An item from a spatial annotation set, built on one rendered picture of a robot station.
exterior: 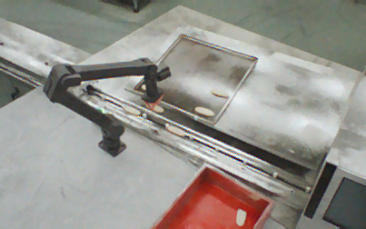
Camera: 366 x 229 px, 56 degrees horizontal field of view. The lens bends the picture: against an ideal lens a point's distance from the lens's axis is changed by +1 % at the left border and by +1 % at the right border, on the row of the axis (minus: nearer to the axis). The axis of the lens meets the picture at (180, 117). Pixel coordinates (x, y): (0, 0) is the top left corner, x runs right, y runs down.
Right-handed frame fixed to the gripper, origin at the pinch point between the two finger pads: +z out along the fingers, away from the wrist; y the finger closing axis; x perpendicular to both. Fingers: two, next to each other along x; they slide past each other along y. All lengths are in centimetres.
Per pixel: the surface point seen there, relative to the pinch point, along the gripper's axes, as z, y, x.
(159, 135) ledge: 7.6, -9.2, -8.6
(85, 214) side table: 10, -58, -5
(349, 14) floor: 105, 328, -39
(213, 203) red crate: 11, -26, -47
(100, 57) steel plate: 12, 29, 65
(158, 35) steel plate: 14, 70, 48
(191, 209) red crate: 11, -33, -41
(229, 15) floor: 102, 255, 82
